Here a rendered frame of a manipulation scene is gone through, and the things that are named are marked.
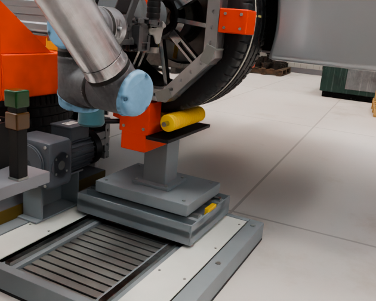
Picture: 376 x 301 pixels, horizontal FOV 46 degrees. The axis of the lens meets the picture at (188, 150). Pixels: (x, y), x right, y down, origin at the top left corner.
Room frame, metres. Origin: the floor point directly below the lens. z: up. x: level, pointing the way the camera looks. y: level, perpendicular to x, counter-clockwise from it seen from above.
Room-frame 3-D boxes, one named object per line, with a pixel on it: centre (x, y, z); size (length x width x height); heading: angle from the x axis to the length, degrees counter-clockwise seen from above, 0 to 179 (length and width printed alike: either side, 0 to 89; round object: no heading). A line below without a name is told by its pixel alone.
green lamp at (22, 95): (0.98, 0.39, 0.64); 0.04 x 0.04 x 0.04; 64
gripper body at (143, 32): (1.12, 0.17, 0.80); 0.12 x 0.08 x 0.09; 154
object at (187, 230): (1.67, 0.11, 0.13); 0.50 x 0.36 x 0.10; 64
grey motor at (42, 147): (1.66, 0.46, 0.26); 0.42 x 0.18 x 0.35; 154
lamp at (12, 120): (0.98, 0.39, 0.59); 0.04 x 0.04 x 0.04; 64
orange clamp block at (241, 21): (1.38, -0.11, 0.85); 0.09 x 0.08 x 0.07; 64
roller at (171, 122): (1.55, 0.02, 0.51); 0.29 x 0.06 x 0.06; 154
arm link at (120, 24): (1.05, 0.21, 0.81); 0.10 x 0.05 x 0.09; 64
